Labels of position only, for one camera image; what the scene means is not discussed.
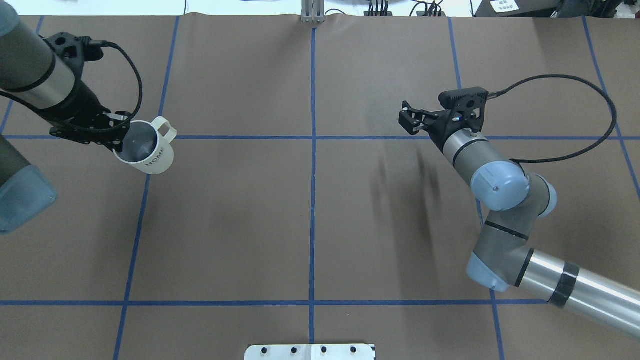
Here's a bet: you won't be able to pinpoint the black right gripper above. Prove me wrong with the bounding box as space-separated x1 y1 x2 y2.
398 100 485 153

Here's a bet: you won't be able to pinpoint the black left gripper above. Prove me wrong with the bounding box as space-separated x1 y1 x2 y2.
47 80 132 153

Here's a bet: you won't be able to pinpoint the white HOME mug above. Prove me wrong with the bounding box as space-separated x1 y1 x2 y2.
112 116 178 175

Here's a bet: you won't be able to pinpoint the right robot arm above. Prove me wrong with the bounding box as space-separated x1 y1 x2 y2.
398 100 640 340

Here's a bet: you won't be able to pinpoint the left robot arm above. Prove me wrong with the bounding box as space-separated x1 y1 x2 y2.
0 1 143 235

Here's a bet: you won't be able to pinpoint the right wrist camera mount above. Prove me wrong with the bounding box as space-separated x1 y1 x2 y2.
438 87 490 132

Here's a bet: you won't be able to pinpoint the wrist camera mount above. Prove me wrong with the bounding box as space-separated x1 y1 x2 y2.
43 32 105 78
438 87 490 132

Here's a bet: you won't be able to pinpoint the black braided left cable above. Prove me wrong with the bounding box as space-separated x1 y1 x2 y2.
87 40 144 133

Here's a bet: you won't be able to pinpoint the black braided cable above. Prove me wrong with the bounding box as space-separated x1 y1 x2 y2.
487 74 618 165
87 40 144 133

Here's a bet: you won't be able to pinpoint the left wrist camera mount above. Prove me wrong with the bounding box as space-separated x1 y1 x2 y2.
43 32 105 78

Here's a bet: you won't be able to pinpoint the black braided right cable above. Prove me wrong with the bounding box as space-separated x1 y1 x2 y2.
487 74 618 165

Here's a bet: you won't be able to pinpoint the black cable plugs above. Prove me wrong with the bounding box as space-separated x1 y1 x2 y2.
363 0 392 18

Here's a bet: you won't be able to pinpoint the aluminium frame post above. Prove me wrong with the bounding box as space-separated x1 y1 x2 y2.
300 0 326 24

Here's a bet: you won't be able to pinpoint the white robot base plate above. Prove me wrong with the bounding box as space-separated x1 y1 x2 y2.
244 343 377 360

